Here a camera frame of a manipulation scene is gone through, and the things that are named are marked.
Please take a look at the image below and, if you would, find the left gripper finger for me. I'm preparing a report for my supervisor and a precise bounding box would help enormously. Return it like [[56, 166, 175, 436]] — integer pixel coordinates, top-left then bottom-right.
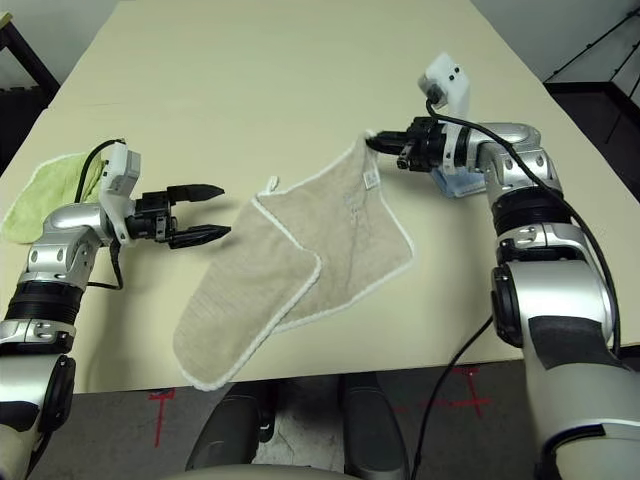
[[169, 225, 232, 250], [167, 183, 225, 204]]

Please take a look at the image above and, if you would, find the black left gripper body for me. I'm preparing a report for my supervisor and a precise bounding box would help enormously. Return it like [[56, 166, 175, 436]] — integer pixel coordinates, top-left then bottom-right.
[[123, 189, 179, 247]]

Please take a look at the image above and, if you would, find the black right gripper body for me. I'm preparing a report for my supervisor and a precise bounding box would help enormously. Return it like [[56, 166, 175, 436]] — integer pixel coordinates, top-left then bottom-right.
[[397, 116, 454, 174]]

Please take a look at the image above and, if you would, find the beige towel white trim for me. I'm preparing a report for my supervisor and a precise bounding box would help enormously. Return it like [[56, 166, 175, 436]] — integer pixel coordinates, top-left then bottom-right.
[[172, 128, 416, 393]]

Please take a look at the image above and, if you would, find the folded light blue towel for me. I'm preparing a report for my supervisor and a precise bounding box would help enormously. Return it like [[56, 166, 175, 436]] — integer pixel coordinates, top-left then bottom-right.
[[432, 167, 489, 200]]

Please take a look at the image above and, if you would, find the light green towel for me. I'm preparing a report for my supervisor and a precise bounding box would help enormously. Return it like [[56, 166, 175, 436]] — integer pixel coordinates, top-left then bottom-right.
[[1, 151, 114, 245]]

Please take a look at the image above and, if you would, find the black tripod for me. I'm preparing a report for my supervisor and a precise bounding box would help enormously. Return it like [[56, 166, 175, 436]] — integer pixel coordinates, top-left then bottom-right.
[[552, 9, 640, 146]]

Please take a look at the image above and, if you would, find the grey robot left leg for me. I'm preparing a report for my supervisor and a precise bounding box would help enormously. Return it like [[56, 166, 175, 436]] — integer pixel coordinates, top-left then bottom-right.
[[184, 382, 276, 474]]

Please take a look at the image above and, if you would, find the grey robot leg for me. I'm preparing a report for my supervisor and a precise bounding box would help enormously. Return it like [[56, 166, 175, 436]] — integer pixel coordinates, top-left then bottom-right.
[[339, 372, 414, 480], [184, 382, 276, 474]]

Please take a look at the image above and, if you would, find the black framed side table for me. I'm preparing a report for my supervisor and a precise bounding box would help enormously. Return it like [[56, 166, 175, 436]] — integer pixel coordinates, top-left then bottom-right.
[[0, 9, 61, 91]]

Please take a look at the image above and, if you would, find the beige robot torso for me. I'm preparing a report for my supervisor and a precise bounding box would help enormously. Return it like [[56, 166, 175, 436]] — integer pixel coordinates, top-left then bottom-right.
[[169, 464, 351, 480]]

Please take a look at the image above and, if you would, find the grey robot right leg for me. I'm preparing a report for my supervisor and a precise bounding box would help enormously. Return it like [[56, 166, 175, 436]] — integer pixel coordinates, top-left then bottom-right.
[[339, 372, 414, 480]]

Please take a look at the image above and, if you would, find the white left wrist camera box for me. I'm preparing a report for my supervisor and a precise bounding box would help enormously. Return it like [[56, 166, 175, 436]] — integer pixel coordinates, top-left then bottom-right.
[[99, 142, 143, 246]]

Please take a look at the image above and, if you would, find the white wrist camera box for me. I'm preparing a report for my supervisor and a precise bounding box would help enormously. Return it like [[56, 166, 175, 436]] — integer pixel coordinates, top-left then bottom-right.
[[99, 142, 143, 246], [416, 51, 472, 124]]

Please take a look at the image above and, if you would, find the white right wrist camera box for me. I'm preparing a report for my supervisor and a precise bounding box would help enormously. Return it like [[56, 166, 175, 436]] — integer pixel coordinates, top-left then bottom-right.
[[416, 51, 472, 124]]

